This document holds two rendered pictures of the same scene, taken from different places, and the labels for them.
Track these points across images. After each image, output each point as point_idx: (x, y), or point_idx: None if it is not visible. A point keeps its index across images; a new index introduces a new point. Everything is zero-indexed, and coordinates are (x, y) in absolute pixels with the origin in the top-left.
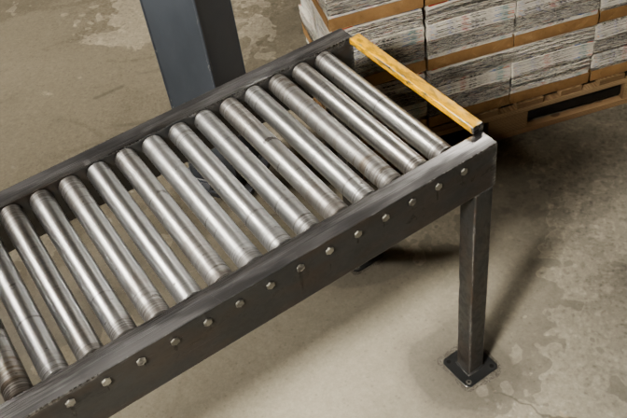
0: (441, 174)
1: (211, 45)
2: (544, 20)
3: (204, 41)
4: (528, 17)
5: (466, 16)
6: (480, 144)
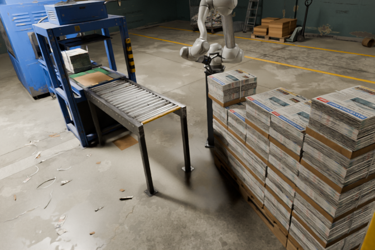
0: (130, 121)
1: (209, 105)
2: (251, 167)
3: (206, 102)
4: (248, 161)
5: (234, 143)
6: (138, 125)
